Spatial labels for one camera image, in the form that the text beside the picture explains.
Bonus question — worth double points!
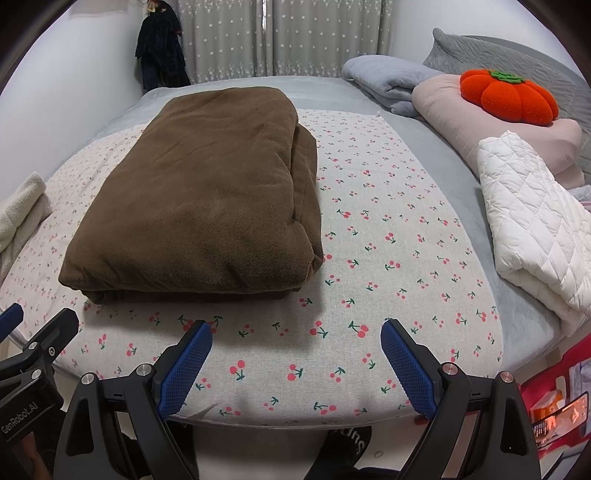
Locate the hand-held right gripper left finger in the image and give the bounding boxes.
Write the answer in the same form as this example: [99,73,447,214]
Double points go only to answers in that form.
[53,320,214,480]

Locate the person's black sock foot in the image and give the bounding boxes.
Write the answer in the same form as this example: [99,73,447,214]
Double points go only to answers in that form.
[302,425,375,480]

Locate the grey bed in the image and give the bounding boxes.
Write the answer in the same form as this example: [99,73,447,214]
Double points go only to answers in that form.
[90,76,575,370]

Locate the cherry print cloth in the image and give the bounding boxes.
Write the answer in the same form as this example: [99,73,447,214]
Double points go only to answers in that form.
[0,108,505,423]

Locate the cream fleece garment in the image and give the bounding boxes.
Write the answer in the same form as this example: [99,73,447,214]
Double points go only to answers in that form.
[0,172,54,273]

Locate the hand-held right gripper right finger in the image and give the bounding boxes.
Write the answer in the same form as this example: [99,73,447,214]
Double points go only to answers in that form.
[380,318,542,480]

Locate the dark hanging clothes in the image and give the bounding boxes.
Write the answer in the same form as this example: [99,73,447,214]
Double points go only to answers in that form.
[134,4,192,90]

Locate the brown coat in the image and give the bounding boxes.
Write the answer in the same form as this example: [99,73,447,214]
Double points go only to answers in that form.
[58,86,325,304]

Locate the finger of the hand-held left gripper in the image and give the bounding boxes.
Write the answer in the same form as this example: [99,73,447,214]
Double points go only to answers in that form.
[21,308,80,367]
[0,305,25,343]

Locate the orange pumpkin cushion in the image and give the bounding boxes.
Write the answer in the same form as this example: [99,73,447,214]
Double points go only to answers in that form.
[459,68,560,126]

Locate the red plastic bag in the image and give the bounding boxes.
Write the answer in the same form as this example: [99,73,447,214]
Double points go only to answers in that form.
[519,335,591,462]

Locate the white quilted pad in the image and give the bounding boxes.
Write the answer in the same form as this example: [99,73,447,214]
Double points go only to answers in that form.
[475,130,591,337]

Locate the grey folded blanket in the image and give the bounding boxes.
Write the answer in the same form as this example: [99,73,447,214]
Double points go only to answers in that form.
[342,55,446,116]

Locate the grey star print curtain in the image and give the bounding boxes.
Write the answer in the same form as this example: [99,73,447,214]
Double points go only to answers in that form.
[171,0,395,84]

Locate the pink pillow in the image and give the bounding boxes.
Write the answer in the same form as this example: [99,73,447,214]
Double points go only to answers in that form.
[411,74,586,188]

